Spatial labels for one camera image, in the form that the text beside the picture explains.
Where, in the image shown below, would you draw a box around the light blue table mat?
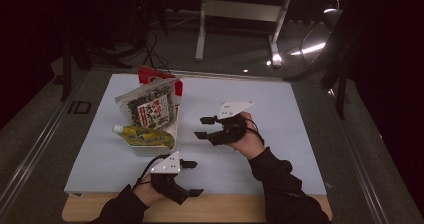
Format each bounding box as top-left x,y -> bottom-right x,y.
63,73 -> 327,196

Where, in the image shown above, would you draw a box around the black metal stand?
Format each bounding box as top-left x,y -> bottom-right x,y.
59,33 -> 134,102

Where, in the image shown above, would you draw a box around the red seasoning packet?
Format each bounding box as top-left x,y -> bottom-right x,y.
136,65 -> 184,99

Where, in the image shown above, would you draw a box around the person's left hand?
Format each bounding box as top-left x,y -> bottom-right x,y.
132,180 -> 165,208

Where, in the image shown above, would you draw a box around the black floor cables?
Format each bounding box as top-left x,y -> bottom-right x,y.
139,26 -> 173,72

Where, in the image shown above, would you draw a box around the metal floor rail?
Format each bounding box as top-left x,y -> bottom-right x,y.
327,87 -> 392,224
0,71 -> 92,212

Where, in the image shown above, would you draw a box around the hand-held gripper black cable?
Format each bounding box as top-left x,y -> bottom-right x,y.
132,154 -> 172,191
244,118 -> 267,146

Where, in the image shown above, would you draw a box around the white divided food container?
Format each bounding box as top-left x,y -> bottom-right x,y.
132,107 -> 181,157

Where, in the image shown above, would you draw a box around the yellow spouted sauce pouch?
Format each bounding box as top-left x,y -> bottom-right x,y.
112,124 -> 176,151

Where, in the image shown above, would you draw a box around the left hand-held gripper black cable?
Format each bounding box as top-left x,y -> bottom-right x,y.
132,154 -> 172,191

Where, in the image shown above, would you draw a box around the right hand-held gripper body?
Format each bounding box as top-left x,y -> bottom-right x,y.
209,100 -> 255,147

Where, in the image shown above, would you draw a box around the white metal desk frame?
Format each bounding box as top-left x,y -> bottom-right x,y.
194,0 -> 295,69

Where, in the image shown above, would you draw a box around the person's right hand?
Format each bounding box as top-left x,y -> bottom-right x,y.
229,111 -> 266,160

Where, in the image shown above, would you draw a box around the right hand-held gripper black cable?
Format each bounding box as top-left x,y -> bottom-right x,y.
244,118 -> 267,146

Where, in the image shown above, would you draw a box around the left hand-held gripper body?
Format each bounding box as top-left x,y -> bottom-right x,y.
149,151 -> 191,206

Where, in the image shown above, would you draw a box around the clear dried seaweed bag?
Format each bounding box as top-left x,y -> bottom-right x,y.
114,77 -> 181,131

